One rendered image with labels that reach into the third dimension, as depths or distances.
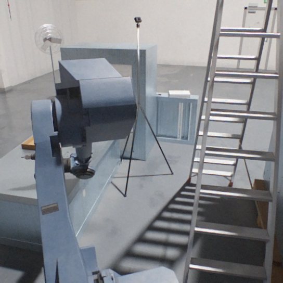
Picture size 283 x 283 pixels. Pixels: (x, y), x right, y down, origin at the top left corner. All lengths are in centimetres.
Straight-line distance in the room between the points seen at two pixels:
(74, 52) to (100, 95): 272
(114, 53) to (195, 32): 780
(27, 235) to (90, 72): 183
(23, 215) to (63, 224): 144
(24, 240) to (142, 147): 201
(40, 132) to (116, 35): 1083
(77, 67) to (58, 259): 84
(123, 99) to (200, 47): 1014
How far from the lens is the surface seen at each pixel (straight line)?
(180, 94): 427
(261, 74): 169
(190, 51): 1131
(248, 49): 1128
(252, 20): 1121
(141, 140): 388
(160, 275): 133
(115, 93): 120
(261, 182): 353
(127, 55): 359
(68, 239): 120
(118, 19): 1187
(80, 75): 132
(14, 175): 275
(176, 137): 462
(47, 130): 124
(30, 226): 266
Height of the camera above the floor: 200
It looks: 26 degrees down
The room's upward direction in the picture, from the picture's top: straight up
